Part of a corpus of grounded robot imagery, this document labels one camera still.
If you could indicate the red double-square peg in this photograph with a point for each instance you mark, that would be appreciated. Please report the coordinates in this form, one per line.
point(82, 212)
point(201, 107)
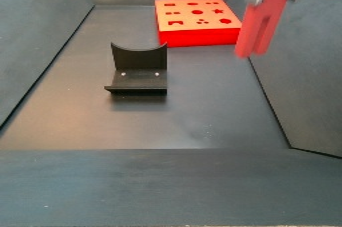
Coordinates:
point(258, 27)

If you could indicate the red shape-sorting board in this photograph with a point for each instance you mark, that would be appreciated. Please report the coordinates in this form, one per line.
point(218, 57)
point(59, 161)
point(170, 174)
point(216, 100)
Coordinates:
point(196, 23)

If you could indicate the black curved holder stand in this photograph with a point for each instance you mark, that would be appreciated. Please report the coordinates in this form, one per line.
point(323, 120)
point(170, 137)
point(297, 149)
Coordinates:
point(141, 70)

